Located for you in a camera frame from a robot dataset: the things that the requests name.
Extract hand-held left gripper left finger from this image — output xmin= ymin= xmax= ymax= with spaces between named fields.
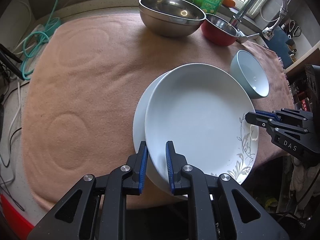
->
xmin=27 ymin=141 xmax=148 ymax=240

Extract chrome faucet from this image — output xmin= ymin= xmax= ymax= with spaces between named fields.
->
xmin=232 ymin=0 xmax=288 ymax=44

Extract red plastic box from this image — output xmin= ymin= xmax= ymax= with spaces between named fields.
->
xmin=0 ymin=194 xmax=35 ymax=240

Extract light blue bowl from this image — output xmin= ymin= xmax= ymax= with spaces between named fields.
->
xmin=230 ymin=50 xmax=270 ymax=99

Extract black tripod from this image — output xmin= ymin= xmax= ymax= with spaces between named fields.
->
xmin=0 ymin=44 xmax=23 ymax=80

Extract large steel bowl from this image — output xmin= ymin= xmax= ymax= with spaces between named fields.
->
xmin=139 ymin=5 xmax=206 ymax=37
xmin=139 ymin=0 xmax=207 ymax=27

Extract red saucepan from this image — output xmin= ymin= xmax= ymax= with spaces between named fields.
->
xmin=201 ymin=14 xmax=240 ymax=47

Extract teal power strip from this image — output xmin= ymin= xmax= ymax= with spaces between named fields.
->
xmin=44 ymin=17 xmax=62 ymax=34

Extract pink towel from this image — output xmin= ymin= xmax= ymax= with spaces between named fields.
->
xmin=22 ymin=14 xmax=295 ymax=210

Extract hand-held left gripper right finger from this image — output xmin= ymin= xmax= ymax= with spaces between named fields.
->
xmin=166 ymin=141 xmax=290 ymax=240

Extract black scissors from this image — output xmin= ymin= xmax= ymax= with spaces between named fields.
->
xmin=281 ymin=19 xmax=302 ymax=37

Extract wooden shelf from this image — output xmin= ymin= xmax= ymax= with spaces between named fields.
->
xmin=285 ymin=12 xmax=320 ymax=74

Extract black printed box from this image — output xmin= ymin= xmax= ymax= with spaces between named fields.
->
xmin=304 ymin=64 xmax=320 ymax=110

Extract person's right hand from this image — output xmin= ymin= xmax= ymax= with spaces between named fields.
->
xmin=292 ymin=161 xmax=316 ymax=195

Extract white plate grey leaf print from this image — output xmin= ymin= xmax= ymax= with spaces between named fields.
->
xmin=145 ymin=63 xmax=260 ymax=185
xmin=132 ymin=70 xmax=189 ymax=201

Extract teal cable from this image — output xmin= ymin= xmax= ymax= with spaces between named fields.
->
xmin=21 ymin=0 xmax=62 ymax=80

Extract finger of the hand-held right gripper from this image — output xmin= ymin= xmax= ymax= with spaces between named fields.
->
xmin=245 ymin=112 xmax=309 ymax=134
xmin=254 ymin=108 xmax=313 ymax=121

